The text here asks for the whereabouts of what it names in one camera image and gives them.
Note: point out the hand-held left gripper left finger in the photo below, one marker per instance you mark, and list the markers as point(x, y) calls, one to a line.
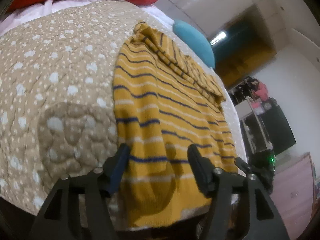
point(120, 167)

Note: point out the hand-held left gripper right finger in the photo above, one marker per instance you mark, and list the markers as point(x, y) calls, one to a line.
point(200, 170)

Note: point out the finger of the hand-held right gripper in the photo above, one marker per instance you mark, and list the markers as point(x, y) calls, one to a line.
point(242, 165)

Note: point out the yellow striped knit sweater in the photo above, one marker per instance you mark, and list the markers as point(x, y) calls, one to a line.
point(155, 110)

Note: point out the black cabinet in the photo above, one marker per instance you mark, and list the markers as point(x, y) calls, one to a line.
point(282, 127)

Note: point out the cluttered white shelf unit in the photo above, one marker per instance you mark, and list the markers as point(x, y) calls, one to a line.
point(250, 120)

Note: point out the pink cloth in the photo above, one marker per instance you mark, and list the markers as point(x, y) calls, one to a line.
point(262, 91)

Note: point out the beige spotted quilt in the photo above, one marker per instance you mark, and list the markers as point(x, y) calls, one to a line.
point(57, 85)

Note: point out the wooden door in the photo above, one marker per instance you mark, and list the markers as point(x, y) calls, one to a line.
point(245, 55)

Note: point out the teal pillow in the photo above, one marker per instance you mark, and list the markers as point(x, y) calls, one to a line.
point(197, 42)

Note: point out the white bed sheet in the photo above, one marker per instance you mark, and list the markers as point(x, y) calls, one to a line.
point(57, 6)

